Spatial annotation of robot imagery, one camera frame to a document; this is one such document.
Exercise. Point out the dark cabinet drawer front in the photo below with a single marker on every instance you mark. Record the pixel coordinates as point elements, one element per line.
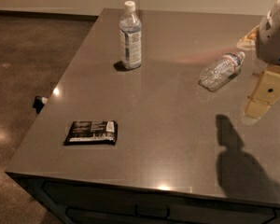
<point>86,204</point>

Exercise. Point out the black side drawer handle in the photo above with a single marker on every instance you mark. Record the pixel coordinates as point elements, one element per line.
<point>39,103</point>

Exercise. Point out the black rxbar chocolate wrapper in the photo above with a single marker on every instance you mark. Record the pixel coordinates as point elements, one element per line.
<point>92,133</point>

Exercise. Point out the black front drawer handle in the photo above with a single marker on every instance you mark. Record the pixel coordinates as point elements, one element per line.
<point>151,211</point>

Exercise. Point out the clear water bottle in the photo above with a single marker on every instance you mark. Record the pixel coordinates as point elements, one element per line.
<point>130,33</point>
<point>222,71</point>

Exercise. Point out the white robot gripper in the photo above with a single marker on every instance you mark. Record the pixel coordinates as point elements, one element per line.
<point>274,40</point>

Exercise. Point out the upright clear water bottle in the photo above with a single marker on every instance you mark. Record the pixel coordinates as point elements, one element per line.
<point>130,33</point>

